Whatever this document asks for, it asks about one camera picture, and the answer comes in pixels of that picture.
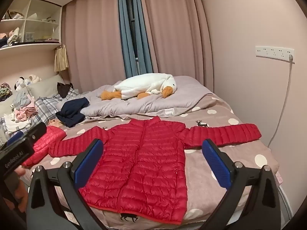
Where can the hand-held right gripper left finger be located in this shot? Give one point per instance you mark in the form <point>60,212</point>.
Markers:
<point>88,165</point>

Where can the white wall shelf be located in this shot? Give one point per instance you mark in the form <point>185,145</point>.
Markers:
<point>31,46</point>

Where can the navy garment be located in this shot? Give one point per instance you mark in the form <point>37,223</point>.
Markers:
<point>72,112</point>

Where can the dark red down jacket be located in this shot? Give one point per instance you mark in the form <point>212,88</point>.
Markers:
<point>148,163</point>

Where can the green knitted item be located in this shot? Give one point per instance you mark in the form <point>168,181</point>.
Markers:
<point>4,91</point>

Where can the white printed garment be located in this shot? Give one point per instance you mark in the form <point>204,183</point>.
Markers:
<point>14,124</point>

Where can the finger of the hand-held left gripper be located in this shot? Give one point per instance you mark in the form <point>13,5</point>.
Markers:
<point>14,137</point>
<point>36,131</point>

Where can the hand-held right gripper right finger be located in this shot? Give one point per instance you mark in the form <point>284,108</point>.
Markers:
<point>215,165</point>

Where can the person's left hand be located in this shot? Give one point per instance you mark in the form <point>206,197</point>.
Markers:
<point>21,196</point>

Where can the black white plush toy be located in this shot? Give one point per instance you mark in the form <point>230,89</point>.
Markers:
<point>20,82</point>

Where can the pile of pastel clothes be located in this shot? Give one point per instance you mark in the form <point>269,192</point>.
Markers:
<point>24,110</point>

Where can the polka dot bed blanket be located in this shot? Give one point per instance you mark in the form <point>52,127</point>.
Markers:
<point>244,153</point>

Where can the cream plush toy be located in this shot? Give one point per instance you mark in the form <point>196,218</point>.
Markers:
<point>33,77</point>

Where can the grey duvet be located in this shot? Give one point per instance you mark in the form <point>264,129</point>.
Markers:
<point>144,105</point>

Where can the pink curtain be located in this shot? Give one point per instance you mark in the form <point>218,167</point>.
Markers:
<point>96,40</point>
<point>177,28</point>

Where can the white wall socket strip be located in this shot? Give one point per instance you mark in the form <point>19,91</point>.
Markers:
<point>273,51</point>

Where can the plaid grey shirt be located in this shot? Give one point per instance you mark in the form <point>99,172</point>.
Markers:
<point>48,103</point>

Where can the folded coral red down jacket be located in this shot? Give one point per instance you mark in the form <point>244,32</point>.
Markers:
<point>45,143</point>

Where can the white goose plush toy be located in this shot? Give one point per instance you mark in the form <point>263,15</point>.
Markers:
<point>144,83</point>

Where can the blue curtain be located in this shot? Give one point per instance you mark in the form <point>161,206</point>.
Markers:
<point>124,40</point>

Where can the dark brown garment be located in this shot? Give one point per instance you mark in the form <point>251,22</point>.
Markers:
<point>64,89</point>

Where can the cream cloth bundle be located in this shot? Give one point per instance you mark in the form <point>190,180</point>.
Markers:
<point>14,36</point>

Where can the peach patterned cloth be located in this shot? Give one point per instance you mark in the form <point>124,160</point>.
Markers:
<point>54,122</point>

